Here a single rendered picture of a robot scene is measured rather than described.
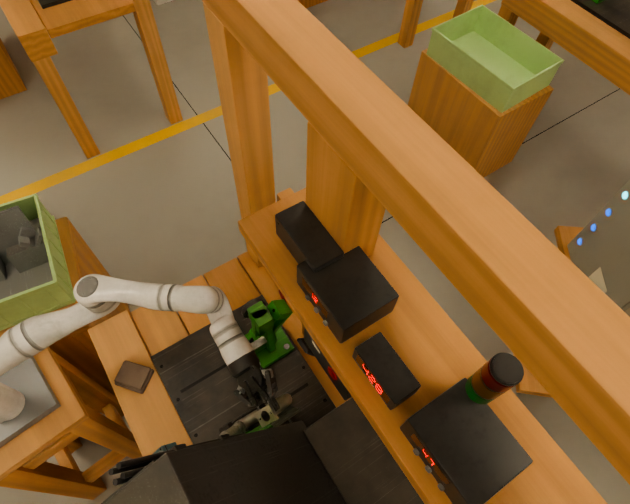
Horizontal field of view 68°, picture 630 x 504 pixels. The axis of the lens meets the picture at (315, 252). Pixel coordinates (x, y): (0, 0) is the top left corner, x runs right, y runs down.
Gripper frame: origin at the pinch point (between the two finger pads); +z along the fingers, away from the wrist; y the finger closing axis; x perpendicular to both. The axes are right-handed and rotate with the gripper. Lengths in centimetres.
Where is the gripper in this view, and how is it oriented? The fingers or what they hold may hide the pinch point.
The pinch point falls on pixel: (268, 408)
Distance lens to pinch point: 121.0
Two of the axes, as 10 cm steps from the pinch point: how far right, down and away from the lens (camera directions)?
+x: 4.9, -1.2, 8.7
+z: 5.2, 8.4, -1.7
